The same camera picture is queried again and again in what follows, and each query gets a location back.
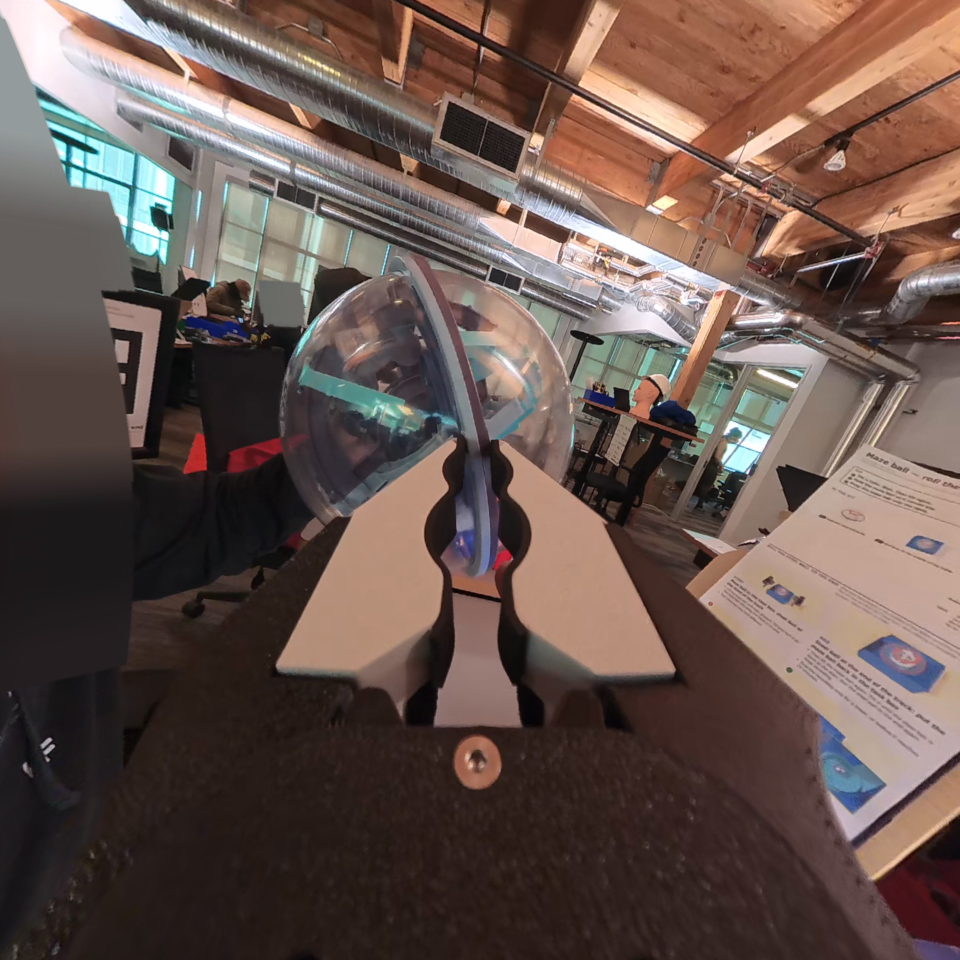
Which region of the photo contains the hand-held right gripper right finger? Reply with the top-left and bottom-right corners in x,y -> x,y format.
483,443 -> 676,709

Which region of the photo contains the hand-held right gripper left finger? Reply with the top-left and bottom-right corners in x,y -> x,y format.
278,440 -> 463,709

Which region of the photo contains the clear plastic maze ball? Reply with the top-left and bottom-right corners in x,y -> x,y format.
281,255 -> 576,579

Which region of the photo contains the person's left forearm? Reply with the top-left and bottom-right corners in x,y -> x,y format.
132,450 -> 316,601

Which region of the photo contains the wooden instruction board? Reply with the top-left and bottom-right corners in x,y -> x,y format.
687,446 -> 960,879

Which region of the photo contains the black-framed marker sign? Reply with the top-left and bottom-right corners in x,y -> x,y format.
102,290 -> 181,459

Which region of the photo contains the black backpack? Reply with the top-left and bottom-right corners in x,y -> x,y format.
0,668 -> 129,931

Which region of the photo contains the silver ventilation duct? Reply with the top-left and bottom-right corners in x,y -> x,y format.
60,0 -> 721,316

